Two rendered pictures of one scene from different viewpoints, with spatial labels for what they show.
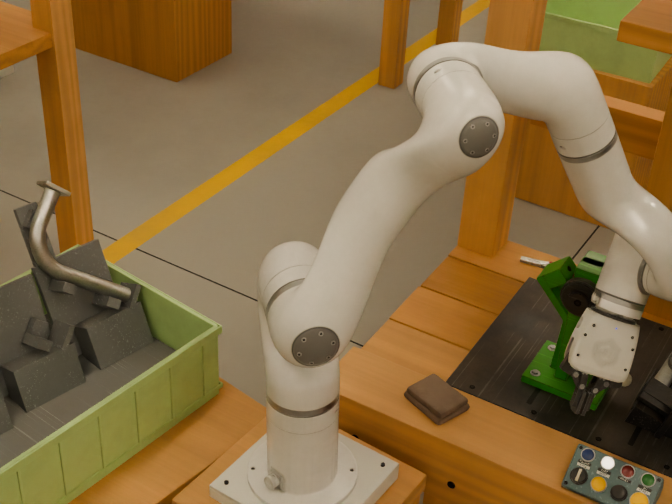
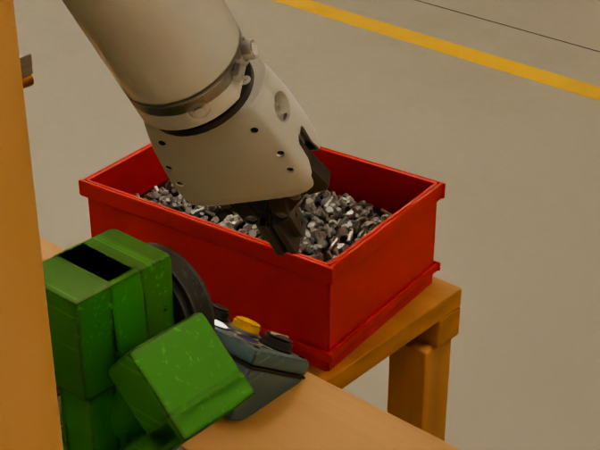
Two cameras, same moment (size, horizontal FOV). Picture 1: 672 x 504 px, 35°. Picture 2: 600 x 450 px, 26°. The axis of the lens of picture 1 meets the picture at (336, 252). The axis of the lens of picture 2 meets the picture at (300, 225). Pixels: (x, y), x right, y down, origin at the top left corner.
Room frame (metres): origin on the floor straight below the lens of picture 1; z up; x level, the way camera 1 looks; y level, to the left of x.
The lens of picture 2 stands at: (2.15, -0.23, 1.53)
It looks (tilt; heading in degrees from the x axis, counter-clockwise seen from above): 29 degrees down; 192
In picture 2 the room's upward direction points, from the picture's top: straight up
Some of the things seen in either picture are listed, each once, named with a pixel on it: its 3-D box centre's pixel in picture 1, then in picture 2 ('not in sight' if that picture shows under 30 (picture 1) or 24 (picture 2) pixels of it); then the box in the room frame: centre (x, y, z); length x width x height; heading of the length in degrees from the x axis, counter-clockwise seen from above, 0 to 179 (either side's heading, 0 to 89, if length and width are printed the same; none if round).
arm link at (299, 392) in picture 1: (299, 322); not in sight; (1.34, 0.05, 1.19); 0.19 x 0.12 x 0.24; 14
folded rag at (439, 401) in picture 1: (437, 397); not in sight; (1.48, -0.20, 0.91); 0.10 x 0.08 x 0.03; 39
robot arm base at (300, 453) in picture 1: (302, 434); not in sight; (1.30, 0.04, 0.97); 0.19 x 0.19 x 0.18
